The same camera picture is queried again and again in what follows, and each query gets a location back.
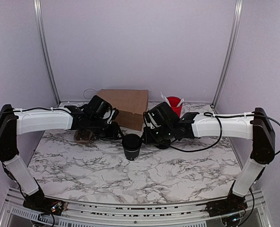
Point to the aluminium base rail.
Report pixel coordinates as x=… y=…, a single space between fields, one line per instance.
x=70 y=213

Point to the left aluminium frame post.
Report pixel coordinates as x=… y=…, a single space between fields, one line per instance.
x=44 y=48

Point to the white stirrer right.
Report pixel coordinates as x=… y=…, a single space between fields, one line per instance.
x=180 y=103

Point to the aluminium frame post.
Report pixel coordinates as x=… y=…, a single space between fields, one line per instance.
x=230 y=49
x=44 y=48

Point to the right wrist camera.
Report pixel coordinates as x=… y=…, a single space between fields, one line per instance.
x=147 y=120

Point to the white stirrer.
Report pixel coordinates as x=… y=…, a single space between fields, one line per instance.
x=165 y=99
x=180 y=103

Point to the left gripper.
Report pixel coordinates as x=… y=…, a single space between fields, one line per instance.
x=113 y=134

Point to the brown paper bag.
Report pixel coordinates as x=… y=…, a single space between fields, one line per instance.
x=131 y=104

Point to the right aluminium frame post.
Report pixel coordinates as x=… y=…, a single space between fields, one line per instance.
x=230 y=49

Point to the red cylindrical holder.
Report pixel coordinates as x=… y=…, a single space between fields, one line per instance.
x=173 y=103

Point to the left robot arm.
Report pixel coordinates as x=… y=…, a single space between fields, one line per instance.
x=95 y=119

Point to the black paper coffee cup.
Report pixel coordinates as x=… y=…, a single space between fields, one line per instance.
x=131 y=152

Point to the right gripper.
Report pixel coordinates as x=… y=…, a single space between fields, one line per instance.
x=147 y=138

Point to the cardboard cup carrier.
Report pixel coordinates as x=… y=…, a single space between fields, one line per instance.
x=83 y=136

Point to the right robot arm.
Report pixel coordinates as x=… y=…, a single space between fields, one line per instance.
x=254 y=126

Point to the white stirrer left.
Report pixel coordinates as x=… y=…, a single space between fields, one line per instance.
x=165 y=99

